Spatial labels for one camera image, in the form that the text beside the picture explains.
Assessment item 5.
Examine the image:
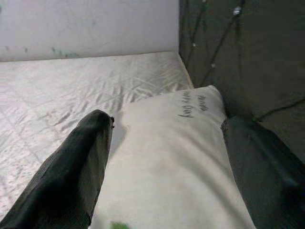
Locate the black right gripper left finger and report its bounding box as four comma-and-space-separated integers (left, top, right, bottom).
0, 109, 115, 229

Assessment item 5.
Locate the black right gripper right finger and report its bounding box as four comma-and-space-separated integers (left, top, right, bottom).
221, 115, 305, 229

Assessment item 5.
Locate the white pillow with tree print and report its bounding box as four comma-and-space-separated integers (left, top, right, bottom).
90, 85, 254, 229

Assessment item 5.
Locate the grey quilted mattress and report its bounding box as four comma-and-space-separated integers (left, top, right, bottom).
0, 51, 193, 229

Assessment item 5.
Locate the black tufted headboard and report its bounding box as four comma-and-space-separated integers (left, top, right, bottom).
178, 0, 305, 167

